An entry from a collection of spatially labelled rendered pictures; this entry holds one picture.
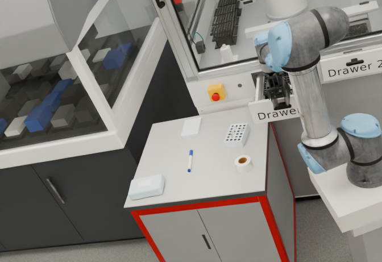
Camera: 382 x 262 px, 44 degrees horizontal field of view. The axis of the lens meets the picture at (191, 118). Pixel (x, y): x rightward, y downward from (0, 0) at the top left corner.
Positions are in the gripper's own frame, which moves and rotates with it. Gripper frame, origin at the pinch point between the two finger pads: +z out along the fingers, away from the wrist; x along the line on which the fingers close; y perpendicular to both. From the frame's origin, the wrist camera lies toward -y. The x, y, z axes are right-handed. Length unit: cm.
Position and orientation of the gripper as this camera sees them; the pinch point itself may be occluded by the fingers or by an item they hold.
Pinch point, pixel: (282, 104)
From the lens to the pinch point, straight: 205.0
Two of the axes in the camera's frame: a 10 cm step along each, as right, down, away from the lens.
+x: 9.3, -1.7, -3.2
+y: -1.5, 6.1, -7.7
